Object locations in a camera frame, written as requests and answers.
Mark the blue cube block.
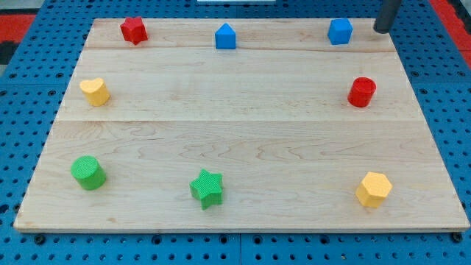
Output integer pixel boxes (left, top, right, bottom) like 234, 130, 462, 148
327, 18, 353, 45

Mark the light wooden board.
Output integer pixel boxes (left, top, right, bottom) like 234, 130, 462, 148
14, 18, 470, 233

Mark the green star block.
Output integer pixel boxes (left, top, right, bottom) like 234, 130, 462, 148
189, 169, 223, 211

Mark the blue pentagon house block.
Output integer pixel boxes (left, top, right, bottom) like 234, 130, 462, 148
215, 23, 236, 49

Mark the red cylinder block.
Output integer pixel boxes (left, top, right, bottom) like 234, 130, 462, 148
347, 77, 377, 107

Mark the red star block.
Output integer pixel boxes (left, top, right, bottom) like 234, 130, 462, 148
120, 16, 148, 45

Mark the yellow heart block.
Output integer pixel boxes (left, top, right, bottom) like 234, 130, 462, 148
79, 78, 110, 107

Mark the yellow hexagon block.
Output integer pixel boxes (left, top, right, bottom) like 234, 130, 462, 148
355, 172, 393, 208

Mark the green cylinder block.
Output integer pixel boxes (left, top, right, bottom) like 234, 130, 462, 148
71, 155, 107, 190

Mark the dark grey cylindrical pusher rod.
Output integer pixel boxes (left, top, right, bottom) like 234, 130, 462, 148
373, 0, 402, 34

